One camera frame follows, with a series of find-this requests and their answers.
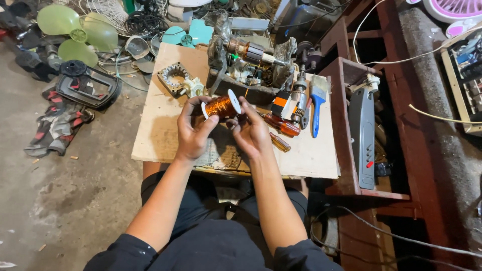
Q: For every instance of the person's left hand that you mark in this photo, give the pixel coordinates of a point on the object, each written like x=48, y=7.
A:
x=190, y=131

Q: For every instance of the person's right hand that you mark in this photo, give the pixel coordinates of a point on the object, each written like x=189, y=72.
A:
x=254, y=133

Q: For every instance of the orange black white box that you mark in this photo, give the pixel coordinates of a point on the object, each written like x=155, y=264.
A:
x=281, y=105

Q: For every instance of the white plastic motor part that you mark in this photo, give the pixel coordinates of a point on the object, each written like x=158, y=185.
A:
x=193, y=87

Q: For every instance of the metal armature with spring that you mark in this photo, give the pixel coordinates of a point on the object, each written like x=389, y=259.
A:
x=299, y=98

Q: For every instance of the grey metal motor stator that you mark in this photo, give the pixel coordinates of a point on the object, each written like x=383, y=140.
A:
x=172, y=77

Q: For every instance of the copper wound motor armature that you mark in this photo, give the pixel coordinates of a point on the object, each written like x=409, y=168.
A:
x=251, y=52

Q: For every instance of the teal fan blade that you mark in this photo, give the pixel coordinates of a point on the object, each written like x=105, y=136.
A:
x=188, y=37

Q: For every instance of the grey fan motor cover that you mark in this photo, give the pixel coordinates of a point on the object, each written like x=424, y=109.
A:
x=137, y=47

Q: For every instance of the grey device with red button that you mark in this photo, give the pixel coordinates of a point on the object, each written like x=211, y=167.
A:
x=361, y=139

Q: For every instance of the person's black clothing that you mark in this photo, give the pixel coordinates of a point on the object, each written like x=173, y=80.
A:
x=211, y=237

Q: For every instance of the heap of scrap appliance parts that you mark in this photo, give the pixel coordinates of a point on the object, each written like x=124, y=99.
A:
x=297, y=18

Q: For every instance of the red brown wooden rack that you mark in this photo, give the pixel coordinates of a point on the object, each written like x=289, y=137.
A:
x=380, y=98

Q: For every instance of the red grey black cloth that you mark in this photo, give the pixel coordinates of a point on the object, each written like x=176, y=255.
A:
x=58, y=126

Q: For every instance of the white fan grille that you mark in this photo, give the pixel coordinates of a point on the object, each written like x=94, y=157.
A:
x=109, y=13

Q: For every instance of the green fan blade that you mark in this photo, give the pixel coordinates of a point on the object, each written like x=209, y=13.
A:
x=75, y=35

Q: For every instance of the heap of black power tools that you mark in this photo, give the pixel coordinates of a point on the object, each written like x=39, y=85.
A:
x=32, y=56

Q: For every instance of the cream crate of parts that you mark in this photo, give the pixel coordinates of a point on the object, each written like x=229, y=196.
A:
x=465, y=81

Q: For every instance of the pink white fan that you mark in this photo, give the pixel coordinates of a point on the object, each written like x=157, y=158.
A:
x=450, y=13

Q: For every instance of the black fan base frame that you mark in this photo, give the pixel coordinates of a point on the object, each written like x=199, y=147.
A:
x=88, y=85

